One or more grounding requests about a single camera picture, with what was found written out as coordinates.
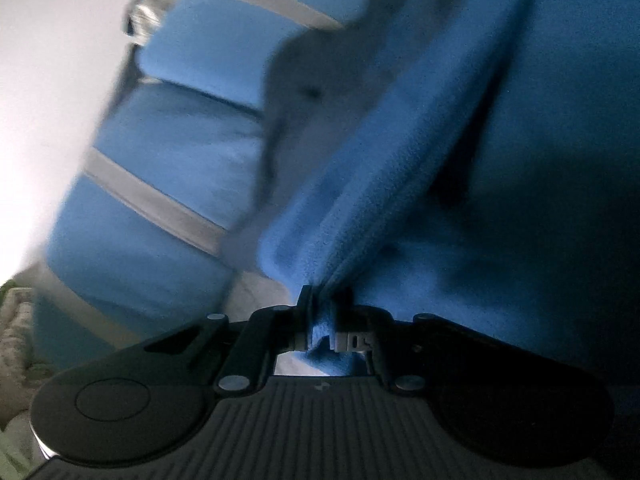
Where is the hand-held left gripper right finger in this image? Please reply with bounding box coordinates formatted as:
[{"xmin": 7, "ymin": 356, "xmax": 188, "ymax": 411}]
[{"xmin": 330, "ymin": 302, "xmax": 506, "ymax": 396}]

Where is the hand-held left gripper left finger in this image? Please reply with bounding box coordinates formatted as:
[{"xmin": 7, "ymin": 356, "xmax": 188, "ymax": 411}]
[{"xmin": 145, "ymin": 285, "xmax": 313, "ymax": 396}]

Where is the blue fleece jacket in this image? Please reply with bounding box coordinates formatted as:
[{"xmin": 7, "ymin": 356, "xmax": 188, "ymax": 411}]
[{"xmin": 257, "ymin": 0, "xmax": 640, "ymax": 480}]

